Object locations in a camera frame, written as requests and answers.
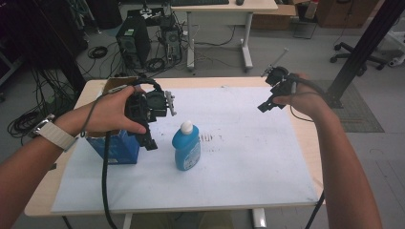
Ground black office chair base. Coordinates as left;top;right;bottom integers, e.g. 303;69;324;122
330;41;388;72

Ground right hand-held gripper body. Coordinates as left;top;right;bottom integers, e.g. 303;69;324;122
260;47;299;103

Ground blue bottle with white cap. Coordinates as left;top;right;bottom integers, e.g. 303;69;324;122
171;120;202;172

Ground black keyboard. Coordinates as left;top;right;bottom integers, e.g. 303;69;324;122
171;0;230;8

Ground small open computer case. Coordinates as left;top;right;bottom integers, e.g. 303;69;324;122
160;25;183;64

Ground person's left hand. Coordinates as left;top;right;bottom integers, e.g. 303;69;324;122
55;85;148;138

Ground bundle of black floor cables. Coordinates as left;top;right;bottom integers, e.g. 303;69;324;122
7;66;79;146

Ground coil of black cable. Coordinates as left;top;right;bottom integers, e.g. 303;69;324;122
87;45;109;60

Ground thick black gripper cable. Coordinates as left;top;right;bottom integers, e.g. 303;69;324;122
100;131;119;229

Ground white desk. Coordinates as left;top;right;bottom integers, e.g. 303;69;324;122
171;0;279;73

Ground grey floor mat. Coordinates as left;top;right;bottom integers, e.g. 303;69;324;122
313;79;385;134

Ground white strap wristwatch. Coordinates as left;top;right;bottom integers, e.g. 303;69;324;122
30;114;79;153

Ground brown wooden cabinet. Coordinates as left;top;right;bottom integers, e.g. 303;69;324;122
314;0;380;29

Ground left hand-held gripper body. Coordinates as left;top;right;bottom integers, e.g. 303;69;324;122
124;77;178;135

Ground blue cardboard box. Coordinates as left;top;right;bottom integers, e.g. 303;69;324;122
85;75;141;165

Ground white paper table mat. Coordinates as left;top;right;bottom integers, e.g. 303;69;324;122
51;86;320;214

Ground black metal stand column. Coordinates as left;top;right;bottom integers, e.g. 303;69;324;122
325;0;405;110

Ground black computer tower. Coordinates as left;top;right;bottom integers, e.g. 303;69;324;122
115;15;152;70

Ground brown cardboard box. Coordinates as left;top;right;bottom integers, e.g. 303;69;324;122
250;4;299;31

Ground white table leg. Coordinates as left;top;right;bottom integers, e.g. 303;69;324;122
251;207;267;229

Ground thin grey gripper cable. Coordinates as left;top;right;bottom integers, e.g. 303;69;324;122
79;84;129;138

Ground person's right hand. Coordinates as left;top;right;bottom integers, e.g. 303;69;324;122
272;72;335;121

